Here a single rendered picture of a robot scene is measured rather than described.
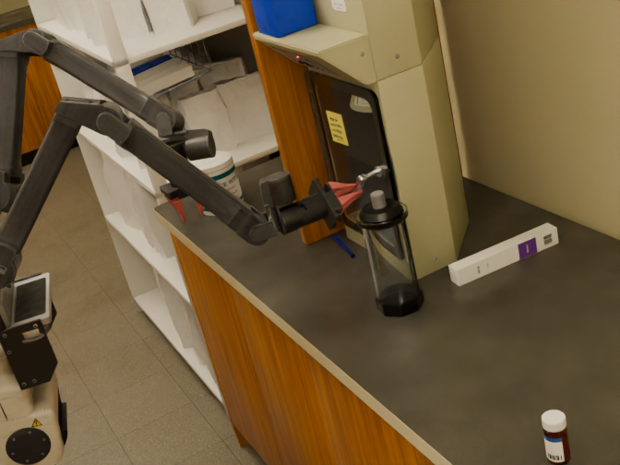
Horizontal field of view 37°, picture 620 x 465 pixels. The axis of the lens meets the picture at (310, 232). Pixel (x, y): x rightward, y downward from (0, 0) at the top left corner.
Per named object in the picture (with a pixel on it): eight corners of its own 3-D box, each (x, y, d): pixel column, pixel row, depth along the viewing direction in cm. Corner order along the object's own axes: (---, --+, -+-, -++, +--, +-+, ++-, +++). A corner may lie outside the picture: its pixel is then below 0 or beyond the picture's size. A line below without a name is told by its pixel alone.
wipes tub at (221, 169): (233, 192, 281) (220, 146, 275) (251, 203, 270) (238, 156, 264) (194, 208, 277) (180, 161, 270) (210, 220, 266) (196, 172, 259)
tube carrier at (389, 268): (431, 288, 203) (413, 199, 194) (415, 315, 195) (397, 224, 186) (385, 286, 208) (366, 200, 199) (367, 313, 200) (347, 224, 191)
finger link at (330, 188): (356, 169, 204) (319, 184, 201) (373, 196, 202) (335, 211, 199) (350, 184, 210) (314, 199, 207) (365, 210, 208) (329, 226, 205)
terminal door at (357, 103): (343, 221, 234) (308, 68, 217) (410, 260, 208) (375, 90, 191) (340, 222, 234) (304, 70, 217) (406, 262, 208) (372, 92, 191)
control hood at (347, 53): (305, 59, 217) (295, 17, 213) (377, 81, 190) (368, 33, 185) (262, 76, 213) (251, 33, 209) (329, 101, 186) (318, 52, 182)
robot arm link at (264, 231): (248, 232, 205) (251, 244, 197) (233, 183, 201) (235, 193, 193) (301, 216, 205) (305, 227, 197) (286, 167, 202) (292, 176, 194)
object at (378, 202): (411, 210, 195) (405, 182, 192) (396, 232, 188) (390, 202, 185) (370, 211, 199) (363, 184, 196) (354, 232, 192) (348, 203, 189)
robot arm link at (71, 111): (66, 77, 190) (61, 84, 181) (128, 108, 194) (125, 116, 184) (-22, 265, 199) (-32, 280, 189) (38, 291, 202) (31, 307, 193)
